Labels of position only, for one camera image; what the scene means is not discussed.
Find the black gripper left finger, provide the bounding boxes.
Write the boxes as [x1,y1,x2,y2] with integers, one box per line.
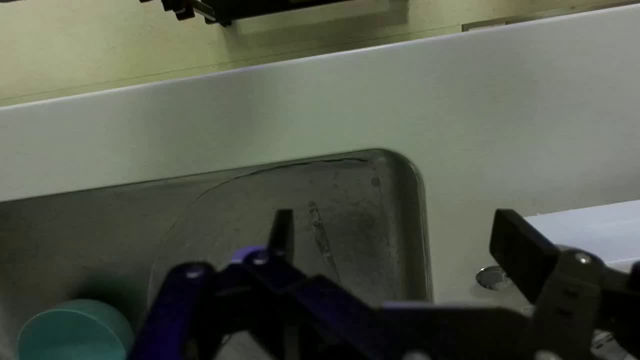
[269,210,295,260]

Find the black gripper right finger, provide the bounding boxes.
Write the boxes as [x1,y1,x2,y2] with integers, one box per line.
[490,210,561,304]

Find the teal plastic bowl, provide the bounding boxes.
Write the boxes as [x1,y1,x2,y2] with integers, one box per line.
[17,298,134,360]

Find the stainless steel sink basin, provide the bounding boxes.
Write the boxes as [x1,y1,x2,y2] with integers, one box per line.
[0,150,433,360]

